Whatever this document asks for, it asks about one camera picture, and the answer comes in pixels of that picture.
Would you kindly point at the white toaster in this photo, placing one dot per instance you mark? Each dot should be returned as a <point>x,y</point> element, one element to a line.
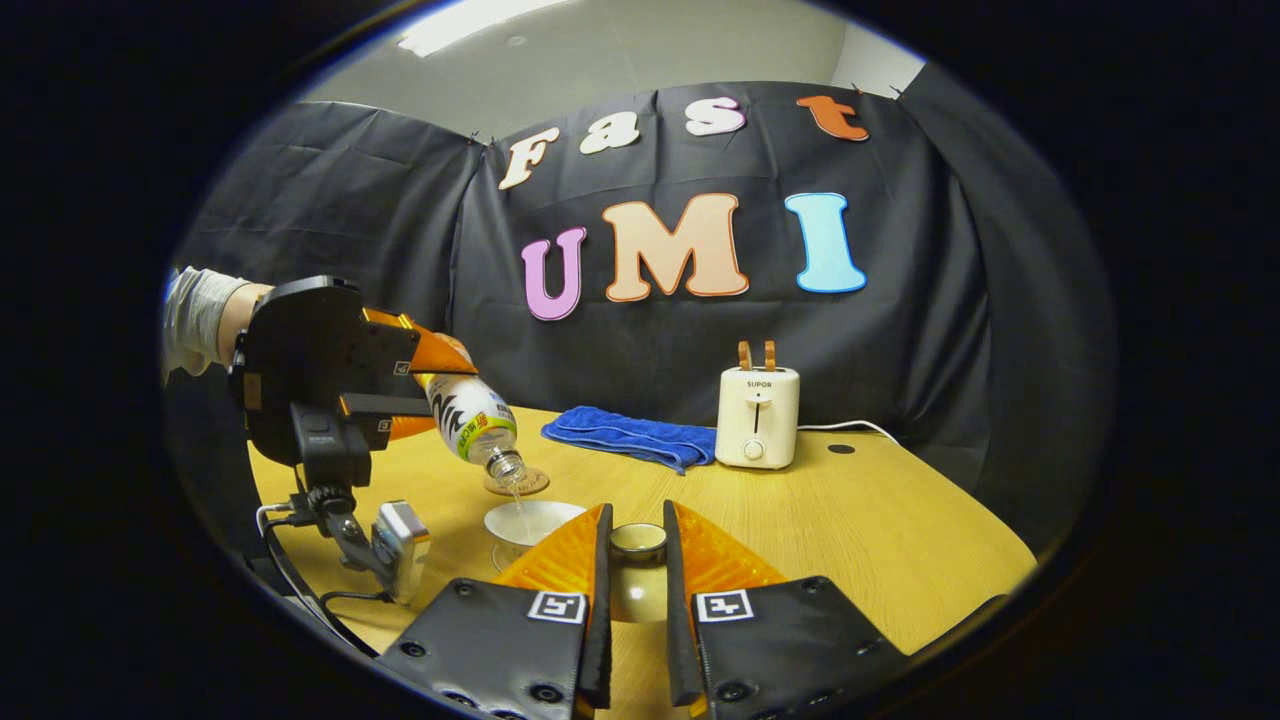
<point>757,420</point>

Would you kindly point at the black backdrop cloth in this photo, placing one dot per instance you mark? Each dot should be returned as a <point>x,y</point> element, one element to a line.
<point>350,220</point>

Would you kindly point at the white teacup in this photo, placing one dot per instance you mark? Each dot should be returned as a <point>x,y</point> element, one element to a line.
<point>535,522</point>

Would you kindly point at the round brown coaster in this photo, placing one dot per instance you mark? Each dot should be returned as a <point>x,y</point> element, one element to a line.
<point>535,485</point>

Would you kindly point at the blue towel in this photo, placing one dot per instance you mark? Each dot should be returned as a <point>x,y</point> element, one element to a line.
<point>630,435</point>

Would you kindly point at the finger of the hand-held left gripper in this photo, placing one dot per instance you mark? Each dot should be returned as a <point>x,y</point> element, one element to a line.
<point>380,405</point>
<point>435,352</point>

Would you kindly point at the clear plastic water bottle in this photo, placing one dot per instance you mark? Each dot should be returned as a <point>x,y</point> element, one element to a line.
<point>470,420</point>

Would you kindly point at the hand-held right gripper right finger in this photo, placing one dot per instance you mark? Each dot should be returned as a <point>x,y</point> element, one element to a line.
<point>678,620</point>

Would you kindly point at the brown toast slice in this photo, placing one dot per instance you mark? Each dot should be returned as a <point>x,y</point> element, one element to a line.
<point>770,355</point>
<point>745,355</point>

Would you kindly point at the white teacup lid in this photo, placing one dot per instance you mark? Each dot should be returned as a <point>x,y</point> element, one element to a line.
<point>638,580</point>

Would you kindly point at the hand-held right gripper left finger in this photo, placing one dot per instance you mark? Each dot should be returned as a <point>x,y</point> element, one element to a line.
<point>600,620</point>

